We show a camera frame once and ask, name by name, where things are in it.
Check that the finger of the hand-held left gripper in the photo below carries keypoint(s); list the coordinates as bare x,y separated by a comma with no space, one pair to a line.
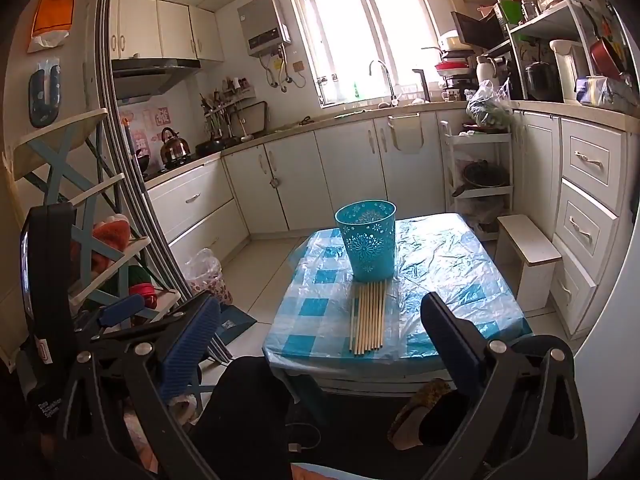
120,309

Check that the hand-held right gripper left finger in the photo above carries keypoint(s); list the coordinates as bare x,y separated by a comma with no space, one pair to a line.
190,345

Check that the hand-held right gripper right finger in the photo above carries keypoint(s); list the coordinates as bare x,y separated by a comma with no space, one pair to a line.
462,365

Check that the teal perforated plastic basket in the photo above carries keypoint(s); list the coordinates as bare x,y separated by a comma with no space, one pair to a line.
365,245

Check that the blue dustpan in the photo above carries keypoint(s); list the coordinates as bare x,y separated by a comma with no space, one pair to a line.
235,325

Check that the patterned slipper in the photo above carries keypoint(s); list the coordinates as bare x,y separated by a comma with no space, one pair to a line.
420,400

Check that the orange plush toy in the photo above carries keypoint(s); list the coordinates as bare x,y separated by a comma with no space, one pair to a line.
110,235

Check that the floral trash bin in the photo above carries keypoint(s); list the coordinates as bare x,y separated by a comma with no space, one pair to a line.
207,277

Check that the person's left leg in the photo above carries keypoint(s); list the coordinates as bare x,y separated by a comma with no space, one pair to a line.
240,410

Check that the white step stool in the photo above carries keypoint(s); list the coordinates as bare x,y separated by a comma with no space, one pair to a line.
525,245

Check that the blue checked tablecloth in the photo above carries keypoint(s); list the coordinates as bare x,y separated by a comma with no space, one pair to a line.
325,310

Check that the steel kettle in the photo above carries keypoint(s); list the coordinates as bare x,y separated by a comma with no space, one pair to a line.
175,147

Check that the black wok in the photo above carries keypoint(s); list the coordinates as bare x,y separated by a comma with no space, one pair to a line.
482,175
210,146

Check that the white drawer cabinet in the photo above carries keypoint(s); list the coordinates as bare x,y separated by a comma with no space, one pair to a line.
590,200

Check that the grey range hood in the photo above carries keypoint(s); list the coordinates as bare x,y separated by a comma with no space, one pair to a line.
150,72

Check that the white rolling cart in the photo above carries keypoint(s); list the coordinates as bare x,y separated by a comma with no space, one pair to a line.
480,140

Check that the white base kitchen cabinets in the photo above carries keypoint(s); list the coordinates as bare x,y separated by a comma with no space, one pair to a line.
350,160

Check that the white hanging door bin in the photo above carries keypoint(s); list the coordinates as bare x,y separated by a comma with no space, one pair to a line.
405,132

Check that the plastic bag of greens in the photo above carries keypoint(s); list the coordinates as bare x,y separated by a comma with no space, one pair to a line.
487,107

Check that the orange plastic bag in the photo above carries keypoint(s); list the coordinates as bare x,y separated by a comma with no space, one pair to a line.
50,10

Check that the white mug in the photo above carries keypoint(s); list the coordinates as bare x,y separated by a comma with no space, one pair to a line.
451,95

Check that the black faucet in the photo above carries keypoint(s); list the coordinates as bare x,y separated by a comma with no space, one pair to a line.
425,82

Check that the white thermos jug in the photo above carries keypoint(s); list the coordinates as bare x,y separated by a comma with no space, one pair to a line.
486,72

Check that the black pot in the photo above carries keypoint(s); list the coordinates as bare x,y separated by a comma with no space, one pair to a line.
542,82

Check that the green bottle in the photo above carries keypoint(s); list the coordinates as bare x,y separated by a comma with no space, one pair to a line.
356,91

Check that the chrome faucet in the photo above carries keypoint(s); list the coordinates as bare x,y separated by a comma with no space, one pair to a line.
387,72

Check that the stack of dishes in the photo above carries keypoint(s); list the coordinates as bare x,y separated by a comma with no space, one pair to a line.
452,60

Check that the white electric kettle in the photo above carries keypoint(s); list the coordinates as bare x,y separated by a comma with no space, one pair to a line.
567,70

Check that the grey water heater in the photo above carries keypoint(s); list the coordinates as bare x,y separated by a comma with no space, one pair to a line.
262,22

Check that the black microwave oven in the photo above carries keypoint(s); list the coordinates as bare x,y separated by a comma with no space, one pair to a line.
477,30

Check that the red frying pan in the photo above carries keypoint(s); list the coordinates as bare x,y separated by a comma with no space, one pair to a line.
606,57

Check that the white counter shelf rack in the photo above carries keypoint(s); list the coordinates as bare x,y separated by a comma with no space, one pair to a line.
550,22

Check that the white framed window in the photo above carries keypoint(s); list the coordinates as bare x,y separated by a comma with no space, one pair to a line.
365,25

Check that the dark blue wall holder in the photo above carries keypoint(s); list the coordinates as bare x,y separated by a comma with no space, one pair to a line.
36,100

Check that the grey sliding door frame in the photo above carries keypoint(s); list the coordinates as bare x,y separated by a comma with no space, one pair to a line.
112,110

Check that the wall utensil rack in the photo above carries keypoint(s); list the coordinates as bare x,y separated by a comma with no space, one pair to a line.
217,110

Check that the white wall cabinets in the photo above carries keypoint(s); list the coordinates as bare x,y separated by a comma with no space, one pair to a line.
150,30

